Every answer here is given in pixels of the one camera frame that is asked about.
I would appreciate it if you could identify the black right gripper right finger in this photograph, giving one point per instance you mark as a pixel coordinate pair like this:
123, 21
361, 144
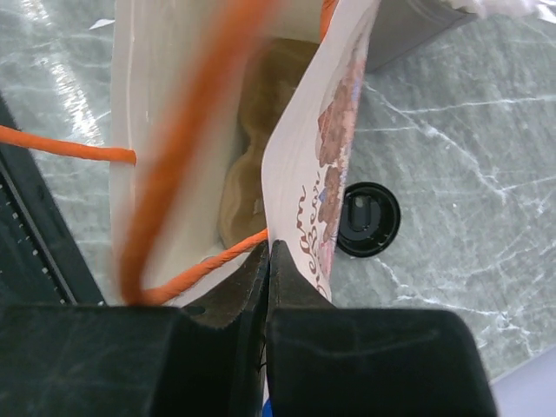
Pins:
288, 288

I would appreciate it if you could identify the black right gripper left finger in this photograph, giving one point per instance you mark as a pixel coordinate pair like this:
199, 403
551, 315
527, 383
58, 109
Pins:
226, 302

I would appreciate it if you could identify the grey straw holder cup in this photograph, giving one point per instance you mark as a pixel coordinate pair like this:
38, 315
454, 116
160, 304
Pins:
401, 27

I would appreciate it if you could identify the brown paper takeout bag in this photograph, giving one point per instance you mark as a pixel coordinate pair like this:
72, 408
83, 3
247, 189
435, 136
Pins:
179, 137

